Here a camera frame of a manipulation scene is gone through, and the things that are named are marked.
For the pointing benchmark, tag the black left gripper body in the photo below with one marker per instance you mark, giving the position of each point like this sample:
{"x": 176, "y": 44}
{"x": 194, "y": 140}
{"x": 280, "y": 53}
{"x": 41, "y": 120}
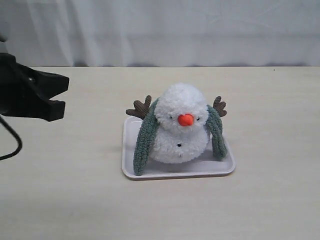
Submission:
{"x": 14, "y": 90}

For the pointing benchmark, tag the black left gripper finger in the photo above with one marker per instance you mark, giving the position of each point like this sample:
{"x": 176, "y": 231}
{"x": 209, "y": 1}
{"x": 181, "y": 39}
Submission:
{"x": 45, "y": 109}
{"x": 50, "y": 84}

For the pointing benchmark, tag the green knitted scarf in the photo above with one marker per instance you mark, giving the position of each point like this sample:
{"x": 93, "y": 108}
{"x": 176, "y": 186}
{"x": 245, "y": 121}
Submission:
{"x": 145, "y": 145}

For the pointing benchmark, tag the white plush snowman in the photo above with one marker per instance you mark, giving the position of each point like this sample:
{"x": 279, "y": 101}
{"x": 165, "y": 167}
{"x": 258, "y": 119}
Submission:
{"x": 180, "y": 130}

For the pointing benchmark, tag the white backdrop curtain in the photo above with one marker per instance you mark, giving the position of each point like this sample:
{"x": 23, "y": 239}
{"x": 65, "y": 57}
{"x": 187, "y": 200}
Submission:
{"x": 162, "y": 33}

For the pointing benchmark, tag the white rectangular tray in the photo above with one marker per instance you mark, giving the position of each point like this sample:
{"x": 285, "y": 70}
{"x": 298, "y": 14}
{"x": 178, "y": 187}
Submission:
{"x": 203, "y": 166}

